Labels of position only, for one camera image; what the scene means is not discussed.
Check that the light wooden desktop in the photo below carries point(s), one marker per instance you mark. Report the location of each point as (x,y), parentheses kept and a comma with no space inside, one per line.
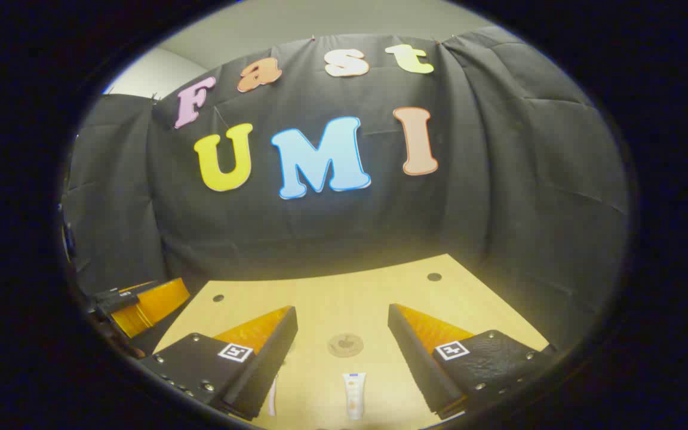
(332,298)

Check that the white toothpaste tube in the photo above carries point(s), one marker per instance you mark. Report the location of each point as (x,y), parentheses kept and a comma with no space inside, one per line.
(354,394)

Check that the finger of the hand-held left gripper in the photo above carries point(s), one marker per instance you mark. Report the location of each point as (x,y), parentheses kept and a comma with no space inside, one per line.
(159,301)

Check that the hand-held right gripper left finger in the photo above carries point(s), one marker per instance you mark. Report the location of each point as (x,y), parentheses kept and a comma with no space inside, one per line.
(272,358)

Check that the pale pink toothbrush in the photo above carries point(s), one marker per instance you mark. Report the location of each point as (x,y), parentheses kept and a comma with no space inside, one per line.
(272,397)

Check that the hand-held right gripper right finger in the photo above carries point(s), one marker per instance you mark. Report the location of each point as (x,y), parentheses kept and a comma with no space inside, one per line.
(415,358)

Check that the round wooden coaster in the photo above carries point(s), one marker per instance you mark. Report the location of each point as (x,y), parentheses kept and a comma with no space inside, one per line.
(345,345)

